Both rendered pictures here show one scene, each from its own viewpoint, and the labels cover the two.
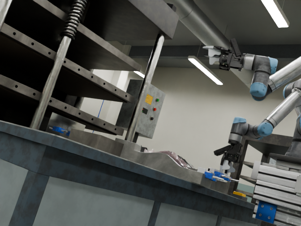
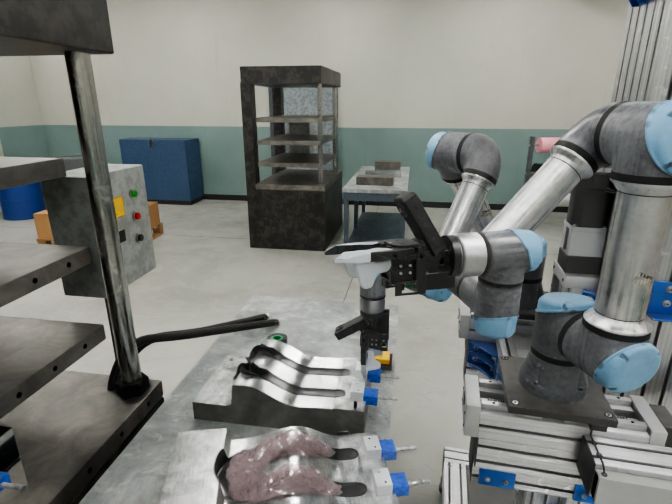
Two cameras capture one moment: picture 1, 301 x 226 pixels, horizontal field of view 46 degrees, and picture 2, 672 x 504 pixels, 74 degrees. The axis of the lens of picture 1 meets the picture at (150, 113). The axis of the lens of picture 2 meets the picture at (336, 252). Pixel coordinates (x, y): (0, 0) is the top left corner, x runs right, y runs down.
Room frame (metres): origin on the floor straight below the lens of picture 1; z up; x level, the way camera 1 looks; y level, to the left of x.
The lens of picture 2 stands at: (1.15, 0.17, 1.68)
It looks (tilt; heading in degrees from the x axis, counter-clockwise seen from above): 18 degrees down; 329
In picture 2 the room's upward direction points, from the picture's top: straight up
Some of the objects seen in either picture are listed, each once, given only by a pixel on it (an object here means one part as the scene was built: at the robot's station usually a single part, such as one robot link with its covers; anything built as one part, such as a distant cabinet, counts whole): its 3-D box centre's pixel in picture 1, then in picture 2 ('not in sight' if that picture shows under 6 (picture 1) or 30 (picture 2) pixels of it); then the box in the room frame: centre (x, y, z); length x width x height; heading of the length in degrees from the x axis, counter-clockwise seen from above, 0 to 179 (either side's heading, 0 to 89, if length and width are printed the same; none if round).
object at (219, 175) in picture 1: (220, 175); (374, 396); (2.01, -0.48, 0.89); 0.13 x 0.05 x 0.05; 49
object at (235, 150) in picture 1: (232, 152); (374, 328); (2.10, -0.54, 1.05); 0.09 x 0.08 x 0.12; 49
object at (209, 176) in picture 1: (210, 176); (402, 484); (1.76, -0.37, 0.85); 0.13 x 0.05 x 0.05; 67
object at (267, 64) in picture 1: (264, 65); (504, 253); (1.63, -0.46, 1.43); 0.11 x 0.08 x 0.09; 71
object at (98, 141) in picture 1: (95, 143); not in sight; (1.61, 0.20, 0.83); 0.20 x 0.15 x 0.07; 49
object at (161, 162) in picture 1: (163, 163); (282, 480); (1.91, -0.14, 0.85); 0.50 x 0.26 x 0.11; 67
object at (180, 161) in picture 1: (166, 155); (283, 463); (1.91, -0.15, 0.90); 0.26 x 0.18 x 0.08; 67
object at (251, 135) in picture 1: (255, 131); not in sight; (2.10, -0.63, 1.21); 0.11 x 0.11 x 0.08; 5
